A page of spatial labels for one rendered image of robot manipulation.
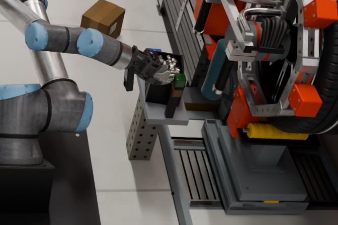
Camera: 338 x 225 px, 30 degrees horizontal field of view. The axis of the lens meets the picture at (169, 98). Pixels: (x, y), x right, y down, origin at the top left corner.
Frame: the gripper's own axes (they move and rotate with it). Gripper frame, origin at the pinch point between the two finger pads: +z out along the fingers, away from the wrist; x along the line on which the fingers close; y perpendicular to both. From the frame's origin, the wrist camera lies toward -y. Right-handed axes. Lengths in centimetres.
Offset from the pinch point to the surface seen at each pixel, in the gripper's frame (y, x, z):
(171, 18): -28, 117, 66
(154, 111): -20.1, 9.7, 13.3
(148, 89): -15.8, 16.0, 8.6
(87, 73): -64, 86, 26
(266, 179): -19, -9, 69
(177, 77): 0.3, 6.0, 7.3
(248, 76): 10.7, 11.9, 39.0
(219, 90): 12.9, -13.2, 9.5
